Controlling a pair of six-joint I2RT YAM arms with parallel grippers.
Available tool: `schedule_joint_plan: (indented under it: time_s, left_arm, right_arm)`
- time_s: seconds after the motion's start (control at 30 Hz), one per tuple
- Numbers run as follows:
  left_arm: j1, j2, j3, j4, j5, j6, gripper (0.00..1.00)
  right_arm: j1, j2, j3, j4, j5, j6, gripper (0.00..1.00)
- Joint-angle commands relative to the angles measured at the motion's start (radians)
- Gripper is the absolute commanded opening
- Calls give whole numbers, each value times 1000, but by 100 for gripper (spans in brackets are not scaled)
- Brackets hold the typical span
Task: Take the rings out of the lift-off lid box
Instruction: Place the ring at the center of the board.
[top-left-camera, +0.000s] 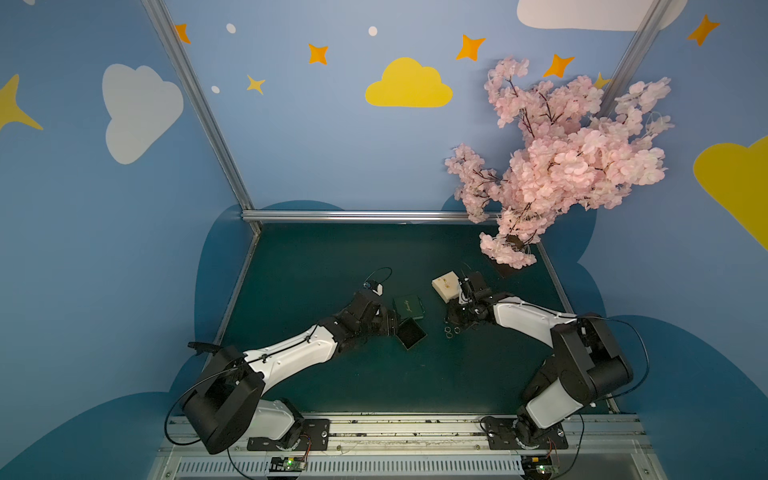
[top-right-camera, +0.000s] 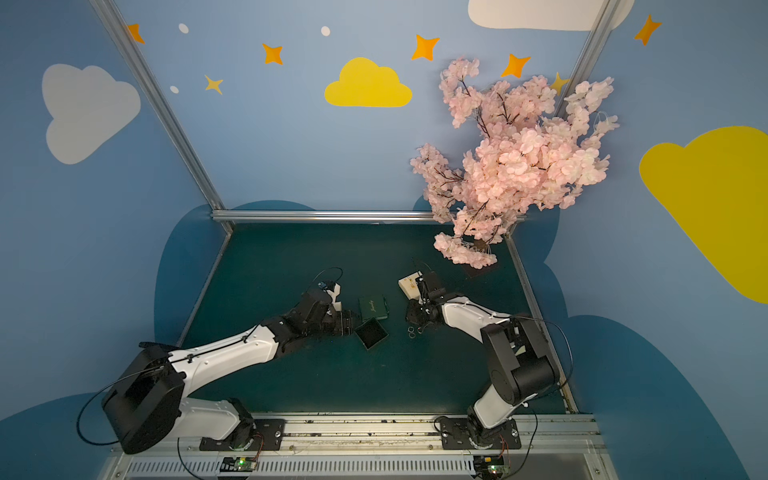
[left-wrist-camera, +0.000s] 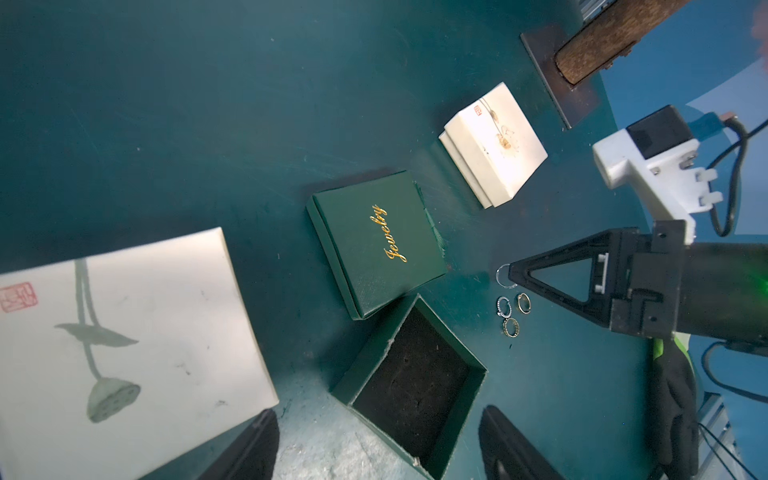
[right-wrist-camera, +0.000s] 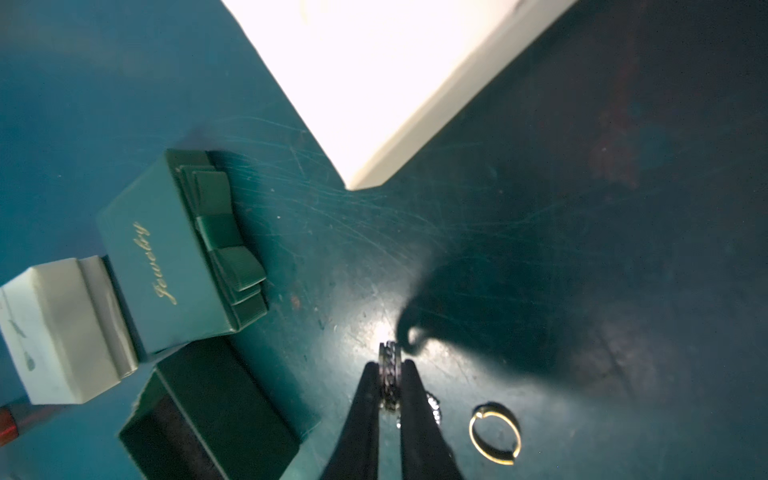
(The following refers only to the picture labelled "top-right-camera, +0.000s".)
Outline green jewelry box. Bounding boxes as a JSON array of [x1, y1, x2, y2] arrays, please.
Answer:
[[359, 294, 389, 322]]

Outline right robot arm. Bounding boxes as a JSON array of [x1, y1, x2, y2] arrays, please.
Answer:
[[398, 271, 563, 450]]

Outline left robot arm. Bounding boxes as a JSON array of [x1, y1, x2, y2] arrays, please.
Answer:
[[102, 281, 352, 454]]

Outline green circuit board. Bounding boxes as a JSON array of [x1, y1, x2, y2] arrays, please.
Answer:
[[220, 457, 259, 473], [473, 456, 510, 480]]

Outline left green circuit board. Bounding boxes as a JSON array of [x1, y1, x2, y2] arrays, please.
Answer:
[[220, 457, 259, 473]]

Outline aluminium left frame post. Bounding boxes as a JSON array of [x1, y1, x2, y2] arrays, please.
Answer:
[[89, 0, 225, 213]]

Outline aluminium back frame rail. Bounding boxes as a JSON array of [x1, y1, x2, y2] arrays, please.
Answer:
[[212, 210, 435, 225]]

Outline cream flower print box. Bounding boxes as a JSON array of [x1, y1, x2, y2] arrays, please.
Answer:
[[398, 271, 421, 300]]

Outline right green circuit board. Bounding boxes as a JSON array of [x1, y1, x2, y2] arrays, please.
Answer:
[[473, 456, 510, 480]]

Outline front aluminium rail base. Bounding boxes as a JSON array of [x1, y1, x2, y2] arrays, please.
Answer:
[[99, 413, 618, 479]]

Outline pink cherry blossom tree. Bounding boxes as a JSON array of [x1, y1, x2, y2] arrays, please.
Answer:
[[410, 59, 619, 269]]

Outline aluminium frame post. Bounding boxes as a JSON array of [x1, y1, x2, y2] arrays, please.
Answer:
[[555, 0, 621, 118], [89, 0, 225, 213]]

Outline aluminium right frame post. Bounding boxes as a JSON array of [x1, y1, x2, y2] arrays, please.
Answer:
[[555, 0, 621, 118]]

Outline green jewelry box base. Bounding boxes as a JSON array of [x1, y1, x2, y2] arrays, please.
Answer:
[[354, 319, 388, 350]]

